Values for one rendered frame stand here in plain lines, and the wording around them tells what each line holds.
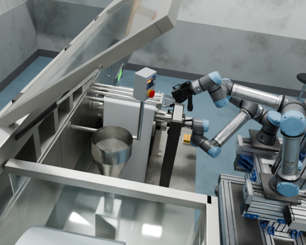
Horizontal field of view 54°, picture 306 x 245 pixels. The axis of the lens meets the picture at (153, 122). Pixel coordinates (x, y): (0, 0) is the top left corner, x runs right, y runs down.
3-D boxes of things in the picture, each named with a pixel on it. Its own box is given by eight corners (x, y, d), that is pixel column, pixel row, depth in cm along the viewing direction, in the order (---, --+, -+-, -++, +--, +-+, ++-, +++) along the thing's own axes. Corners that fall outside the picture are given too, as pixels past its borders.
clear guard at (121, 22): (162, 24, 63) (161, 22, 63) (9, 117, 84) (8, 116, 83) (186, -41, 149) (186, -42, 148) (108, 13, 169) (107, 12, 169)
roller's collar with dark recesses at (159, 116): (163, 125, 151) (165, 114, 147) (151, 123, 151) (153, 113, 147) (164, 118, 156) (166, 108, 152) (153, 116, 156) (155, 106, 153)
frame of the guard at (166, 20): (186, 48, 61) (167, 16, 58) (11, 145, 83) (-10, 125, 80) (197, -34, 153) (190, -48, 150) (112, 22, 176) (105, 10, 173)
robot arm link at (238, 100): (263, 126, 235) (238, 107, 192) (248, 116, 244) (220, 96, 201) (273, 113, 233) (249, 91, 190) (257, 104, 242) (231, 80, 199)
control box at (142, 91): (146, 104, 108) (150, 79, 102) (132, 97, 110) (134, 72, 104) (157, 96, 113) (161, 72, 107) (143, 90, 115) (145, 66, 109)
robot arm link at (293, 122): (299, 184, 181) (307, 102, 155) (298, 201, 169) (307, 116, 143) (277, 181, 186) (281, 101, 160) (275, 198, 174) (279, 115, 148)
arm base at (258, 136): (273, 135, 241) (277, 125, 235) (277, 147, 228) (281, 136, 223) (254, 131, 241) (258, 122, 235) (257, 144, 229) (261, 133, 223)
